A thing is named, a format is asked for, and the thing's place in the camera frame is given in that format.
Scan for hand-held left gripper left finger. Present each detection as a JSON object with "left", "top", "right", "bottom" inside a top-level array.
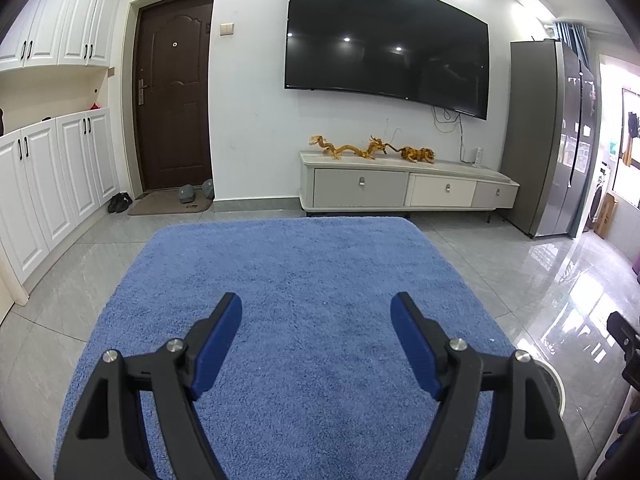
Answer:
[{"left": 54, "top": 292, "right": 243, "bottom": 480}]

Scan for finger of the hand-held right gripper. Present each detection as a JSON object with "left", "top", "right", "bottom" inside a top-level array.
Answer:
[{"left": 607, "top": 311, "right": 640, "bottom": 391}]

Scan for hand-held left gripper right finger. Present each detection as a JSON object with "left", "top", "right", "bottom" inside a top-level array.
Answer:
[{"left": 390, "top": 292, "right": 581, "bottom": 480}]

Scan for round white-rimmed trash can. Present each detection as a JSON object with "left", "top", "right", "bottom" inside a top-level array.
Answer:
[{"left": 517, "top": 347, "right": 566, "bottom": 419}]

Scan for blue fluffy rug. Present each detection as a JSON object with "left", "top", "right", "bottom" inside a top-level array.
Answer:
[{"left": 54, "top": 216, "right": 521, "bottom": 480}]

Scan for cardboard box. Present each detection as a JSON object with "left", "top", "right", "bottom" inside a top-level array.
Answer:
[{"left": 595, "top": 192, "right": 619, "bottom": 239}]

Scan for brown doormat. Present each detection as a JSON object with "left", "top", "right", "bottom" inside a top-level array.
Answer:
[{"left": 127, "top": 191, "right": 212, "bottom": 217}]

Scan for pair of grey slippers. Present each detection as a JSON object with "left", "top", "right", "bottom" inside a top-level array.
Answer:
[{"left": 179, "top": 178, "right": 215, "bottom": 205}]

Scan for washing machine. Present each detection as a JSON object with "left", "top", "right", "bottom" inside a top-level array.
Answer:
[{"left": 592, "top": 162, "right": 614, "bottom": 232}]

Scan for white and grey television cabinet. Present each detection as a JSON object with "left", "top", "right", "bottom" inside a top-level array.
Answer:
[{"left": 299, "top": 150, "right": 521, "bottom": 219}]

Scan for golden tiger figurine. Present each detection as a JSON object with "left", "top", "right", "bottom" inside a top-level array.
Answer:
[{"left": 398, "top": 146, "right": 437, "bottom": 165}]

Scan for golden dragon figurine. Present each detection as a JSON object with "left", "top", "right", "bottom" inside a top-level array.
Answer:
[{"left": 309, "top": 135, "right": 399, "bottom": 161}]

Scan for hanging clothes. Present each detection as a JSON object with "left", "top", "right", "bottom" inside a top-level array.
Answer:
[{"left": 622, "top": 112, "right": 640, "bottom": 166}]

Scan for white floor cabinet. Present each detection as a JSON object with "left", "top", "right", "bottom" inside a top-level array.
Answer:
[{"left": 0, "top": 107, "right": 121, "bottom": 307}]

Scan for grey double-door refrigerator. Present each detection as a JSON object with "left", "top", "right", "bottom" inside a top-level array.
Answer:
[{"left": 500, "top": 39, "right": 599, "bottom": 239}]

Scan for dark brown entrance door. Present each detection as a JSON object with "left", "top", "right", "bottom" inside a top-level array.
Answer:
[{"left": 134, "top": 0, "right": 216, "bottom": 195}]

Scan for blue curtain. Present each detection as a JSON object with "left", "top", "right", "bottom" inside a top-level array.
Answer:
[{"left": 552, "top": 22, "right": 594, "bottom": 69}]

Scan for black wall television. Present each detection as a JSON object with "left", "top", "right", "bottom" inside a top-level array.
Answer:
[{"left": 284, "top": 0, "right": 490, "bottom": 121}]

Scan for white wall cabinet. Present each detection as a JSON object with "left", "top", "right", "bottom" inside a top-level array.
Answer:
[{"left": 0, "top": 0, "right": 124, "bottom": 72}]

